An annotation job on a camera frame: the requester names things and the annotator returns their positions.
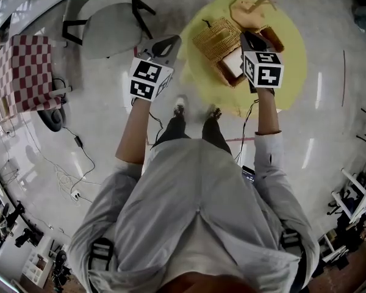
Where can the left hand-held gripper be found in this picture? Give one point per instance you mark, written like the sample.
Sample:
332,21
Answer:
146,78

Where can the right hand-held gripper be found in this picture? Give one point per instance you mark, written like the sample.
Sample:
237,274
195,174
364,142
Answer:
266,72

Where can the wicker tissue box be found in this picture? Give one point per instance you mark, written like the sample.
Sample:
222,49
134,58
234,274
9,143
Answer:
213,38

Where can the person's right forearm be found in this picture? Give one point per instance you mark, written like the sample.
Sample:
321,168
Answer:
266,111

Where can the person's left forearm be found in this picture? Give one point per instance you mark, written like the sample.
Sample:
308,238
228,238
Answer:
134,133

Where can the red white checkered box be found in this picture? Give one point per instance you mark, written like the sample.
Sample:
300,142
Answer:
21,75

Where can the wicker compartment organizer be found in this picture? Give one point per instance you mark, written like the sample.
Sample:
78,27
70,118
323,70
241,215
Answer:
276,38

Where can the wooden peg stand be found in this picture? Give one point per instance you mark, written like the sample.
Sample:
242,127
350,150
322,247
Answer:
247,14

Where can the round yellow table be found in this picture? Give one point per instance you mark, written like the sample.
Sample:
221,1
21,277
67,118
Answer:
286,72

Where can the person's left shoe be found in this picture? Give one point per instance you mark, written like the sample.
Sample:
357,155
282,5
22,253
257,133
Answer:
180,104

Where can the person's shoe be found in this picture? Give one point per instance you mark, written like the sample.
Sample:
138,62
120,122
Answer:
180,104
213,112

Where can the grey chair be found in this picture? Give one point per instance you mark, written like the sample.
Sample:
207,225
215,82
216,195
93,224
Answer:
109,20

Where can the person's right shoe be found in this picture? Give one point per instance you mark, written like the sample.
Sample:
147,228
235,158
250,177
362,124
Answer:
213,112

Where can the person's black trousers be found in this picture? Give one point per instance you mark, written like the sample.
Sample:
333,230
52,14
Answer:
177,130

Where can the black power adapter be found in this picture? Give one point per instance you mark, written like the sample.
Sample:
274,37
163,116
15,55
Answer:
78,141

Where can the black phone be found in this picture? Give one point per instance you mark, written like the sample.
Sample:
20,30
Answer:
249,174

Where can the black round floor device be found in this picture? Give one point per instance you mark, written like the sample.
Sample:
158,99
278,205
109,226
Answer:
53,117

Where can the white long workbench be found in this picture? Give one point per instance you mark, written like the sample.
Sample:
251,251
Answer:
24,8

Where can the person's grey hoodie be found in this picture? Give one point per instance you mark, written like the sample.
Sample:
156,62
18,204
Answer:
186,200

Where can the white power strip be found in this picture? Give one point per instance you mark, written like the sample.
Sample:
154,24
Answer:
75,195

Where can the white metal rack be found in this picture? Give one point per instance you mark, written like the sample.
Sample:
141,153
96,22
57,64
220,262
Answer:
358,191

